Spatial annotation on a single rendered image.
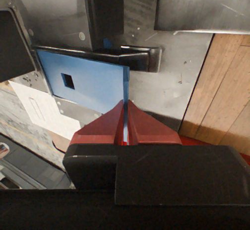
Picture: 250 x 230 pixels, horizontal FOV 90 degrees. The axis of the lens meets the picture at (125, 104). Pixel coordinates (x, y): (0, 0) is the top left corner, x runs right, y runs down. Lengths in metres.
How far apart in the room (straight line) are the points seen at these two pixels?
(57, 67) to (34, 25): 0.05
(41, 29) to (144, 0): 0.13
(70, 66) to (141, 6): 0.12
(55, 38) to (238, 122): 0.29
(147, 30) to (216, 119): 0.18
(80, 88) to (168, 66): 0.13
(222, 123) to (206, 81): 0.08
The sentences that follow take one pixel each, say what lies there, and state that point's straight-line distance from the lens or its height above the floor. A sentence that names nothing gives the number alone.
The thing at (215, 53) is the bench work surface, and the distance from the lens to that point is 0.21.
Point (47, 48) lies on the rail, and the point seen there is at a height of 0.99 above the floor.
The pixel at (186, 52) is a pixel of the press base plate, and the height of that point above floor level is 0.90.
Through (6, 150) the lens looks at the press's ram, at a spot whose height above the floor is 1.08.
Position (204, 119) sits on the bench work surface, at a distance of 0.26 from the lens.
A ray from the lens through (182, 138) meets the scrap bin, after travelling 0.28.
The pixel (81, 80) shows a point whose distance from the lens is 0.17.
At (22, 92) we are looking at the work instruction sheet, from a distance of 0.58.
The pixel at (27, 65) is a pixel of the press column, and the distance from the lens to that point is 0.41.
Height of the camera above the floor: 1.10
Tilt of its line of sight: 47 degrees down
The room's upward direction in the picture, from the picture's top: 142 degrees counter-clockwise
